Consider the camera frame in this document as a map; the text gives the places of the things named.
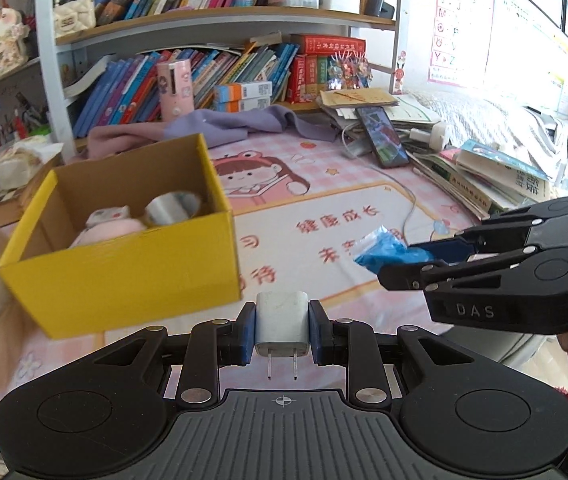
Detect orange white carton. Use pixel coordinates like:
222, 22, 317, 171
212, 98, 271, 114
212, 81, 273, 102

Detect pink plush pig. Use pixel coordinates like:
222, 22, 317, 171
68, 205, 147, 250

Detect alphabet wall poster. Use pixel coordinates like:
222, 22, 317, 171
426, 0, 496, 86

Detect pink checked printed tablecloth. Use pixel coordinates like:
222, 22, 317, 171
0, 105, 515, 461

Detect cartoon wall sticker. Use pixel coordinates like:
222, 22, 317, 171
391, 50, 410, 95

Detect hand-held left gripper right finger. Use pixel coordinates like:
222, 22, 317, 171
309, 300, 478, 405

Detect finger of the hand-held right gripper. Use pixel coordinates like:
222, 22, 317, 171
409, 198, 568, 264
378, 245, 541, 294

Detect blue plastic wrapper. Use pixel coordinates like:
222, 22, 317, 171
353, 226, 437, 275

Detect brown envelope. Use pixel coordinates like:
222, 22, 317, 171
319, 87, 400, 109

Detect grey quilted blanket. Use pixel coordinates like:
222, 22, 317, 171
406, 87, 568, 196

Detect pink cylindrical device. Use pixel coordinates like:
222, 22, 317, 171
157, 59, 196, 122

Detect white side shelf unit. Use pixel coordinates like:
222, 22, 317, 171
0, 55, 70, 162

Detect black stand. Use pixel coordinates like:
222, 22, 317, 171
364, 0, 396, 19

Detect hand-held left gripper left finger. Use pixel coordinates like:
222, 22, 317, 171
92, 301, 257, 405

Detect cream cloth bundle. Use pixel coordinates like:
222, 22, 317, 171
0, 141, 64, 192

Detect large red dictionary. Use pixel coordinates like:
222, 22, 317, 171
291, 34, 367, 56

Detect purple cloth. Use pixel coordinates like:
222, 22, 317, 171
88, 107, 338, 161

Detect stack of books and papers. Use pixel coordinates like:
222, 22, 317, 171
321, 100, 556, 222

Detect white frame wooden bookshelf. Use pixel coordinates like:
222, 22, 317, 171
34, 0, 405, 161

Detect row of colourful books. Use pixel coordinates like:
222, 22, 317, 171
72, 42, 301, 140

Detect pink floral bag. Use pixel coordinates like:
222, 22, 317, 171
0, 7, 30, 87

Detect red book set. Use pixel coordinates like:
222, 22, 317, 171
286, 54, 335, 105

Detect small white plug charger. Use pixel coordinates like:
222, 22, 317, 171
255, 291, 311, 381

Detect white charging cable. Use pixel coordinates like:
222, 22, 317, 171
343, 125, 417, 247

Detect black smartphone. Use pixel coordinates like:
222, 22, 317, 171
355, 106, 409, 169

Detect colourful acrylic figures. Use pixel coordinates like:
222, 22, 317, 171
326, 50, 373, 92

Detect teal cover book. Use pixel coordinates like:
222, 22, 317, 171
456, 139, 553, 201

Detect white bottle by phone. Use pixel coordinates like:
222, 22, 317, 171
409, 122, 451, 149

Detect yellow cardboard box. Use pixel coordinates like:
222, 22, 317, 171
0, 132, 243, 340

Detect white wall chart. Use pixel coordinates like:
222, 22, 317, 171
489, 0, 568, 117

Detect white quilted handbag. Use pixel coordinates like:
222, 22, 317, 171
54, 0, 97, 39

